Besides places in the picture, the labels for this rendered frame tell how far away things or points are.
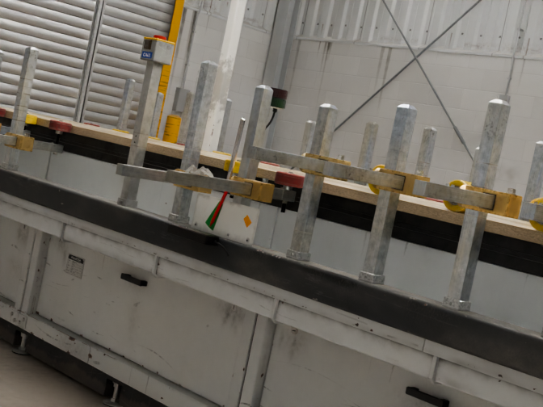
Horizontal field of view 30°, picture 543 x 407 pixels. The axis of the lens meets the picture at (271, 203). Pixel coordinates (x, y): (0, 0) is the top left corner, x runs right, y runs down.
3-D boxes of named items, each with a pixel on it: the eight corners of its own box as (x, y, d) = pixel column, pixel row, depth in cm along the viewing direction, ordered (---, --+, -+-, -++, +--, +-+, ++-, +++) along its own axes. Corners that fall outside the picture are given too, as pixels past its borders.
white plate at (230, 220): (250, 246, 267) (258, 209, 266) (190, 227, 285) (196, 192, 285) (252, 246, 267) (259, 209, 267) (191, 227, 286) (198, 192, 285)
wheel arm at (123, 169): (121, 178, 271) (124, 163, 270) (114, 177, 273) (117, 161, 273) (240, 197, 301) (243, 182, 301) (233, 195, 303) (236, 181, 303)
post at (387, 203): (367, 305, 238) (409, 104, 235) (355, 301, 240) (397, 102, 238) (376, 305, 240) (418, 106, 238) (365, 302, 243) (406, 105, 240)
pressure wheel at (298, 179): (282, 213, 275) (291, 172, 275) (263, 207, 281) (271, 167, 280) (302, 216, 281) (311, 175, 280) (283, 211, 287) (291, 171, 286)
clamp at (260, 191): (258, 201, 267) (262, 182, 267) (225, 192, 277) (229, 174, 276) (273, 203, 271) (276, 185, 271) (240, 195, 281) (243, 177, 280)
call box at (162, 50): (152, 63, 305) (157, 37, 305) (138, 61, 310) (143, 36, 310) (170, 68, 310) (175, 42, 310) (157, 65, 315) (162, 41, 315)
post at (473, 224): (456, 316, 220) (503, 99, 217) (443, 312, 222) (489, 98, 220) (465, 317, 222) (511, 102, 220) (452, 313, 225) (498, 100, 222)
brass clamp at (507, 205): (503, 216, 212) (508, 193, 212) (452, 205, 222) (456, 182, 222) (519, 220, 217) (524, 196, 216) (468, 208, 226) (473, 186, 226)
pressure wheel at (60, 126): (48, 148, 377) (54, 118, 376) (69, 153, 376) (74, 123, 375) (41, 148, 369) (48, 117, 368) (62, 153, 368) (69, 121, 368)
